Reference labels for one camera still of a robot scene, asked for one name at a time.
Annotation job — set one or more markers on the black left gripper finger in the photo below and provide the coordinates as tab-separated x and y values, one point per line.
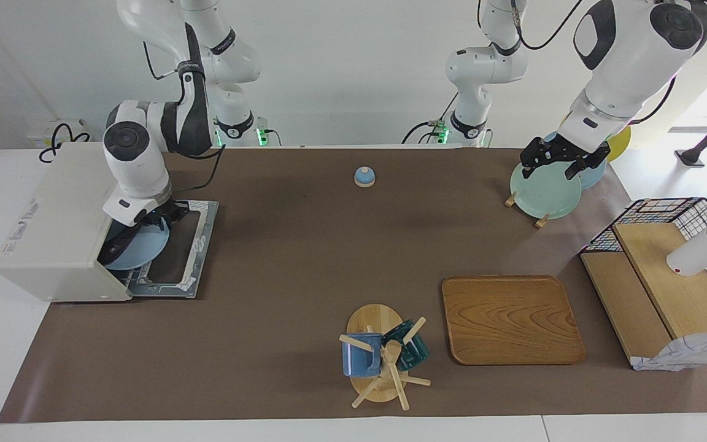
528	164
577	168

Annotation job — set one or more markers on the yellow plate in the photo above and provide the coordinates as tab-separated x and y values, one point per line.
620	141

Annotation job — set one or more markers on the white cup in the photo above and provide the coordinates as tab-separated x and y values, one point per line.
700	252

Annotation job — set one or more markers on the wooden serving tray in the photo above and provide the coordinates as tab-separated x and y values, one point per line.
510	319

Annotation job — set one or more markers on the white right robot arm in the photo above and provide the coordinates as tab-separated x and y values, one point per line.
139	159

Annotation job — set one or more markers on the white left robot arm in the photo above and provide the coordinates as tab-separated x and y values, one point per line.
623	61

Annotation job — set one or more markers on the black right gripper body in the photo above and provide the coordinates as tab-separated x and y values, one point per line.
172	215

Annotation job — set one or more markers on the wooden mug tree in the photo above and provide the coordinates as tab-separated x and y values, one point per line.
375	319

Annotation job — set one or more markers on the dark green mug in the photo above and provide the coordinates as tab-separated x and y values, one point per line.
413	350

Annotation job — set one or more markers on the pale green racked plate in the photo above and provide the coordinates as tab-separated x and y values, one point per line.
544	193

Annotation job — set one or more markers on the wooden plate rack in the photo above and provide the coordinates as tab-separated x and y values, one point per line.
542	221

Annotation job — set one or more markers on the blue mug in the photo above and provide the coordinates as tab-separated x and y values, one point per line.
359	359

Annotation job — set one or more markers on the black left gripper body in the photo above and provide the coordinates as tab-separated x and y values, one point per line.
568	147

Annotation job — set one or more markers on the brown table mat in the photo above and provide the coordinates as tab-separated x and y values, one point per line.
304	276

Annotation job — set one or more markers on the light blue racked plate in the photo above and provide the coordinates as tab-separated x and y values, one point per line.
593	175

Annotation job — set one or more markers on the beige toaster oven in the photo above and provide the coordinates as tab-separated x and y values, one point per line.
53	233

